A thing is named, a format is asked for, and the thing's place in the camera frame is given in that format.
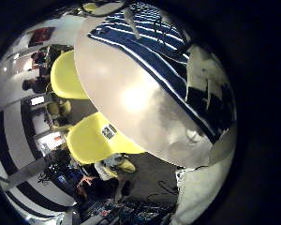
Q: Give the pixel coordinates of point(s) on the yellow plastic chair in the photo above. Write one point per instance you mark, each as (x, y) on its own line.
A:
(65, 76)

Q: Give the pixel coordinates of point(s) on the person in dark clothes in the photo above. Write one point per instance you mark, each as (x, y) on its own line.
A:
(37, 85)
(42, 61)

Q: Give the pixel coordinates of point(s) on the small lit screen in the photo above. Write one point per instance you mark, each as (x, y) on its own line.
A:
(37, 100)

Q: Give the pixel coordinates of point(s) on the blue white striped shirt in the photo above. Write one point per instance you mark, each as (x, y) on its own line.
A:
(153, 50)

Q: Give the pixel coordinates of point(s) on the red wall picture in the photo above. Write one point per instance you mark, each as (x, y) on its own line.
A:
(41, 36)

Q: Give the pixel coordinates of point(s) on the seated person in light top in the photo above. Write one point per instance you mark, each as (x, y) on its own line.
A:
(112, 170)

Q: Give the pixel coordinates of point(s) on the white board with red print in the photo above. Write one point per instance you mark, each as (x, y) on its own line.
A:
(51, 142)

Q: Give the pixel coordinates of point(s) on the yellow chair with sticker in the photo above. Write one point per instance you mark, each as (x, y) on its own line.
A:
(90, 140)

